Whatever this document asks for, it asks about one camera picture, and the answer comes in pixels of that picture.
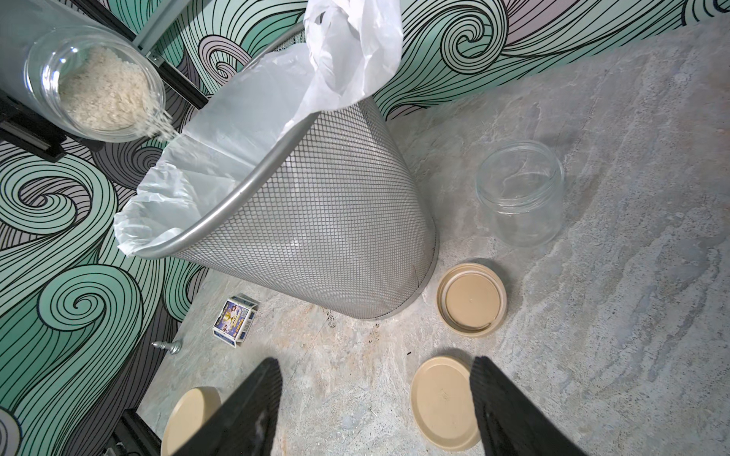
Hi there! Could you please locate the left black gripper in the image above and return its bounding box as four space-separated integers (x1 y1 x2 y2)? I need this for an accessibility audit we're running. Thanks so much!
1 91 66 163

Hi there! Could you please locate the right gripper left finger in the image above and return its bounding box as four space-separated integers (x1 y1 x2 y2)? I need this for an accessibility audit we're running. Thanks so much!
176 357 282 456

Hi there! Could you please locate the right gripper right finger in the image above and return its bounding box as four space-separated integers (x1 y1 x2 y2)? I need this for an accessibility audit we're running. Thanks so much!
470 356 585 455

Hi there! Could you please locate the jar with beige lid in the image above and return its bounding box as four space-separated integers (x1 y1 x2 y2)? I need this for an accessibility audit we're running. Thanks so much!
161 387 222 456
1 1 177 143

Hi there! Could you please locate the beige jar lid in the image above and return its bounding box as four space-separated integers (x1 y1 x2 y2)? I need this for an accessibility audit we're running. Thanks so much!
410 356 480 452
435 262 508 338

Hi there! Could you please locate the clear plastic rice jar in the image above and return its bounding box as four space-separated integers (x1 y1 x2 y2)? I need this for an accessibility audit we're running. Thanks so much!
474 140 565 247

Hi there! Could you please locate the small metal bolt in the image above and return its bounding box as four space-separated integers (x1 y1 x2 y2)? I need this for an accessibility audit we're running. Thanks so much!
151 340 183 355

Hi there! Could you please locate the small colourful card box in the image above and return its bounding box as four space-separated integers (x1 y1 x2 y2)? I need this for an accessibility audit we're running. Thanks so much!
212 294 259 348

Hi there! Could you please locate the silver mesh waste bin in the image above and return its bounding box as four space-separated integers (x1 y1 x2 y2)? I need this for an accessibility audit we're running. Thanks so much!
136 22 440 320

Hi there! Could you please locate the white plastic bin liner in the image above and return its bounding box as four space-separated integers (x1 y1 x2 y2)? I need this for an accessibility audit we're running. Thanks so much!
113 1 403 256

